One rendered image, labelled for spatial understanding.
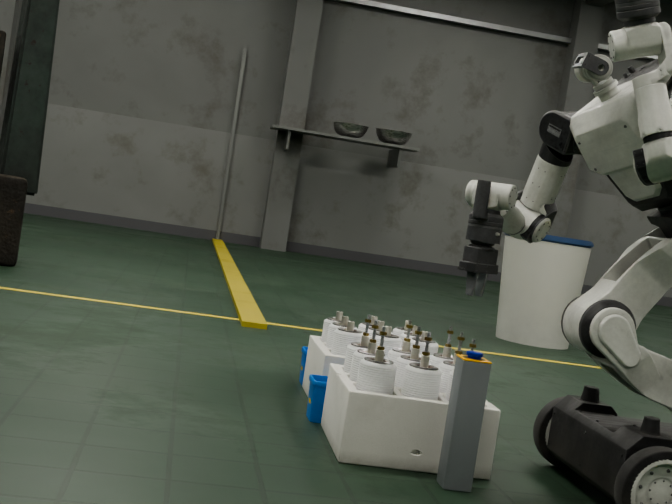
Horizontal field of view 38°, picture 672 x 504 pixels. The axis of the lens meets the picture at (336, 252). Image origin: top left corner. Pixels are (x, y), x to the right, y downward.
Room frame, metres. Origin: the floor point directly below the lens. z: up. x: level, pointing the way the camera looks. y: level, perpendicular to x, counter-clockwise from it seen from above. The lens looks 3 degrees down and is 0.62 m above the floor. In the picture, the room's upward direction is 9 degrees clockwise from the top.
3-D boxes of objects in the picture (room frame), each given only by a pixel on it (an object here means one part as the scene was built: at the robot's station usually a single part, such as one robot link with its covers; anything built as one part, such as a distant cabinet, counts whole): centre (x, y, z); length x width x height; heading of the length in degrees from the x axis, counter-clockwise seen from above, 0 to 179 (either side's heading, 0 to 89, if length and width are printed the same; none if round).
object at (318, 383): (2.85, -0.13, 0.06); 0.30 x 0.11 x 0.12; 99
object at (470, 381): (2.32, -0.36, 0.16); 0.07 x 0.07 x 0.31; 8
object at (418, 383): (2.48, -0.27, 0.16); 0.10 x 0.10 x 0.18
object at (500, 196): (2.48, -0.37, 0.69); 0.11 x 0.11 x 0.11; 61
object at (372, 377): (2.47, -0.15, 0.16); 0.10 x 0.10 x 0.18
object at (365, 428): (2.60, -0.25, 0.09); 0.39 x 0.39 x 0.18; 8
